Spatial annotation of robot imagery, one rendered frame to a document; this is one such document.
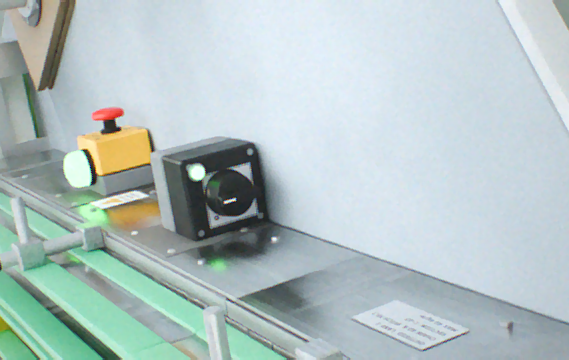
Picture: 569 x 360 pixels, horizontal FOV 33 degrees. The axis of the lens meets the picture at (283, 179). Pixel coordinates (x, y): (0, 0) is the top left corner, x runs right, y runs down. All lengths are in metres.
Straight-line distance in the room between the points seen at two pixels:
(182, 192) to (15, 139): 0.78
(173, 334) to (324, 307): 0.13
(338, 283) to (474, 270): 0.11
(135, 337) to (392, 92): 0.27
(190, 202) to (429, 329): 0.33
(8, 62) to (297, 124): 0.86
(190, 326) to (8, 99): 0.94
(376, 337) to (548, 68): 0.20
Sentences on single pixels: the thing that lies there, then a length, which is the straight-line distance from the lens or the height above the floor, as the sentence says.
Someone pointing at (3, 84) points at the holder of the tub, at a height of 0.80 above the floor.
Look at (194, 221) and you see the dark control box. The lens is 0.89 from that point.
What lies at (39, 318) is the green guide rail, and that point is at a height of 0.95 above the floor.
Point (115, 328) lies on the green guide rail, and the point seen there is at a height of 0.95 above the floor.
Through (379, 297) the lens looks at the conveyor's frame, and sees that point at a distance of 0.69.
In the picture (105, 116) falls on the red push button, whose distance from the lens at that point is 1.16.
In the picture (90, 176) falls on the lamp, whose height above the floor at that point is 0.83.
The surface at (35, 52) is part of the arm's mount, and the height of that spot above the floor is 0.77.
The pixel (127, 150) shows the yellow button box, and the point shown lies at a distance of 1.16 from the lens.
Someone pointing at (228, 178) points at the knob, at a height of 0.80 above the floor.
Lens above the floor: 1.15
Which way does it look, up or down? 27 degrees down
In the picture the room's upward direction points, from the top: 106 degrees counter-clockwise
